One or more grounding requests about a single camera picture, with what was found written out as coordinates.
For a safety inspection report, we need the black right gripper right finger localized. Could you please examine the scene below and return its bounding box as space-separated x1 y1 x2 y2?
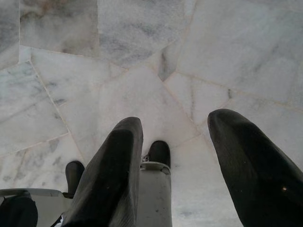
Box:
207 108 303 227

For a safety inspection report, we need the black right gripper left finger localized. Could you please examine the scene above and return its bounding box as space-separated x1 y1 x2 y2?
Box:
63 117 144 227

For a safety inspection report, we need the grey robot left leg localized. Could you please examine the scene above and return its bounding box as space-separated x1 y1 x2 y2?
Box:
0 161 85 227

